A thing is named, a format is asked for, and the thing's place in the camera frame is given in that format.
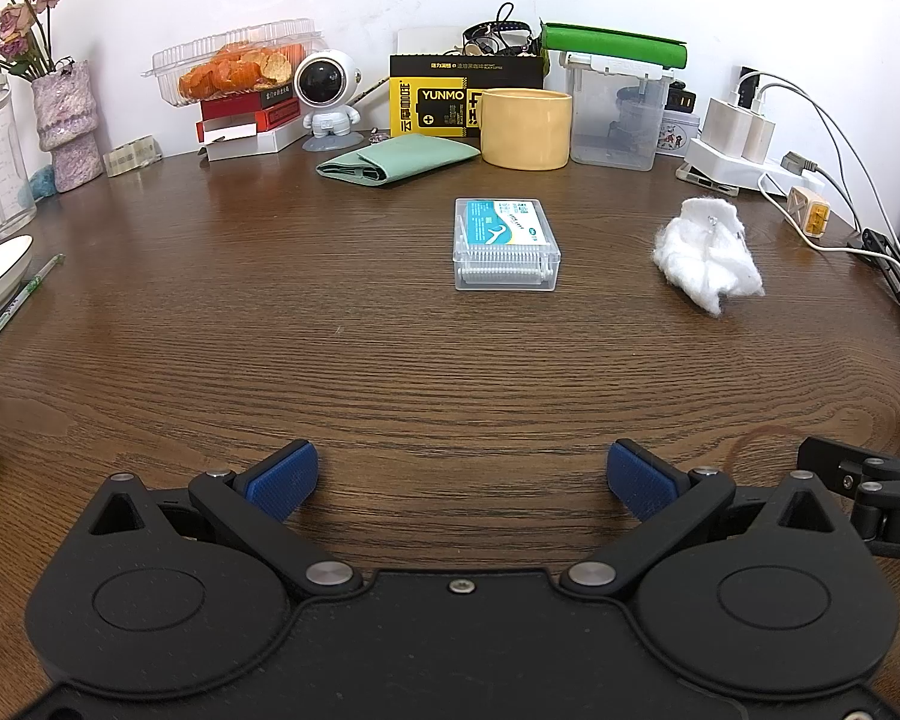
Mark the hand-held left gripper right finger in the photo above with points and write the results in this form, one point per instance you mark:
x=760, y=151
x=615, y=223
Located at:
x=641, y=478

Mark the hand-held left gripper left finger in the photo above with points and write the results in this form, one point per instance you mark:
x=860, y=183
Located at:
x=283, y=478

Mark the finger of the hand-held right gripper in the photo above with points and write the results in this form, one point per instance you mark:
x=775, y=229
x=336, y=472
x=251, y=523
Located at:
x=844, y=461

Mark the white cotton wad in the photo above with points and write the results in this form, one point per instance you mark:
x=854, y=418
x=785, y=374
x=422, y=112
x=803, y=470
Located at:
x=709, y=255

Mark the clear floss pick box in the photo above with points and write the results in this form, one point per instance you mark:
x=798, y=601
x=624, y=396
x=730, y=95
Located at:
x=504, y=246

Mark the black phone stand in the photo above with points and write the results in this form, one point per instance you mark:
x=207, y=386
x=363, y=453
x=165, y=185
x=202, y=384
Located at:
x=874, y=240

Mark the white and yellow charger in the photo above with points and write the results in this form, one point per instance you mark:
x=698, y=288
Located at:
x=810, y=214

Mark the flat white hub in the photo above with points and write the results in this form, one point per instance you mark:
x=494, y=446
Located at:
x=701, y=178

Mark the green patterned pen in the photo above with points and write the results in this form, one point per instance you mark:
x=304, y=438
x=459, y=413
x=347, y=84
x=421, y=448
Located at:
x=15, y=307

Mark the white power strip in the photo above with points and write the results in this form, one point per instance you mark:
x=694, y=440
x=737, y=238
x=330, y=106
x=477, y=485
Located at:
x=727, y=163

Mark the white charger adapter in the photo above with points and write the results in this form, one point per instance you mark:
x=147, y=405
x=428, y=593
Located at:
x=759, y=139
x=726, y=124

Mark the white open cardboard box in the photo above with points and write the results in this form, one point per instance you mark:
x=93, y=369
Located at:
x=262, y=142

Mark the folded green cloth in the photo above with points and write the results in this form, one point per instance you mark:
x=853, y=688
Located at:
x=405, y=159

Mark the printed tin box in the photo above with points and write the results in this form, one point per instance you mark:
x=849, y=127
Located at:
x=675, y=135

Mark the clear plastic canister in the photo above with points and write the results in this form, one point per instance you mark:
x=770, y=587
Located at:
x=615, y=127

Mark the red cardboard box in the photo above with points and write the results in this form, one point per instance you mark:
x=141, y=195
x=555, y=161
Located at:
x=270, y=114

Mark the yellow cup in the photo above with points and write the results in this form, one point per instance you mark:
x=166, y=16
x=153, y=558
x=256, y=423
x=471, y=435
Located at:
x=525, y=131

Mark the small blue stone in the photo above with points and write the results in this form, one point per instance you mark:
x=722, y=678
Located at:
x=43, y=184

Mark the black charger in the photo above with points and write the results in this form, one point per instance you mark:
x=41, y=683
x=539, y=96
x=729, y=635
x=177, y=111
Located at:
x=681, y=97

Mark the white astronaut figurine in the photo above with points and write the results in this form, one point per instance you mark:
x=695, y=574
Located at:
x=326, y=90

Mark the black and yellow box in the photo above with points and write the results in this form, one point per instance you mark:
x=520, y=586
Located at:
x=435, y=101

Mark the pink textured vase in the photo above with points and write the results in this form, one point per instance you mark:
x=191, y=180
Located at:
x=67, y=127

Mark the clear clamshell food box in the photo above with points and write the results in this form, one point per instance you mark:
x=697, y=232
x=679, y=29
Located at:
x=232, y=64

